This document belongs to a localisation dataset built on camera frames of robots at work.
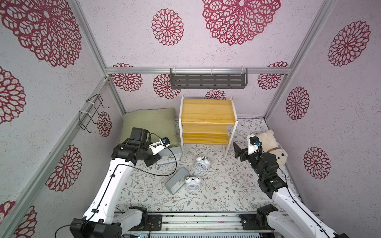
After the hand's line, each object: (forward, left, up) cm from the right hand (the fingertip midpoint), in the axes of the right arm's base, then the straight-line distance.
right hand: (242, 139), depth 75 cm
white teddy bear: (+10, -23, -18) cm, 31 cm away
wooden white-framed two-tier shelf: (+6, +20, +7) cm, 22 cm away
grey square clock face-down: (-16, +33, -17) cm, 40 cm away
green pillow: (+24, +49, -14) cm, 56 cm away
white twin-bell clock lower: (-17, +25, -18) cm, 35 cm away
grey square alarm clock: (-6, +39, -10) cm, 40 cm away
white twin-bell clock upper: (-5, +20, -18) cm, 27 cm away
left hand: (-7, +44, -4) cm, 45 cm away
